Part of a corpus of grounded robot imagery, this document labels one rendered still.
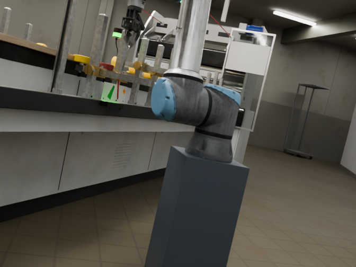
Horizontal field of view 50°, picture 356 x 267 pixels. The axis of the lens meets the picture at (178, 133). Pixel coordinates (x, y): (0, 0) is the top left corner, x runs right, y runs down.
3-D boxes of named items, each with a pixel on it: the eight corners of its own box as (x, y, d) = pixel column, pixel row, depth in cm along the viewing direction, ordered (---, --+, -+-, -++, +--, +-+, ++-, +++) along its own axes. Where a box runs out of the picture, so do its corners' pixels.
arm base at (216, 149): (221, 155, 163) (227, 132, 162) (239, 165, 144) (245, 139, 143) (179, 147, 157) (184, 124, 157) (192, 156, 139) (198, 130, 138)
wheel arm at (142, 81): (150, 88, 190) (152, 79, 190) (147, 87, 187) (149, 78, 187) (78, 72, 205) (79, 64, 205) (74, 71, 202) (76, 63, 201)
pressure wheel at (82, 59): (84, 78, 208) (88, 56, 207) (87, 78, 201) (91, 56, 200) (69, 74, 204) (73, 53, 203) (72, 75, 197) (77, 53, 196)
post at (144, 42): (133, 113, 245) (149, 38, 241) (131, 113, 242) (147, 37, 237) (128, 112, 246) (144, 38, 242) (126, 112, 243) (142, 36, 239)
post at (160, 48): (150, 113, 268) (165, 45, 264) (148, 113, 265) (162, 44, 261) (145, 112, 269) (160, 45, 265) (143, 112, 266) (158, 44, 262)
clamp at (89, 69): (106, 78, 203) (107, 69, 202) (91, 75, 190) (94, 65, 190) (96, 76, 205) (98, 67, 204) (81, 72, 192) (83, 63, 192)
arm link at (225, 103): (240, 138, 147) (251, 92, 145) (203, 131, 139) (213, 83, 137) (219, 131, 160) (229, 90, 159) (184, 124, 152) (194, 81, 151)
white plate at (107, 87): (124, 103, 228) (127, 87, 227) (101, 100, 204) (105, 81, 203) (123, 103, 229) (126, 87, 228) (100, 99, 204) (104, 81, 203)
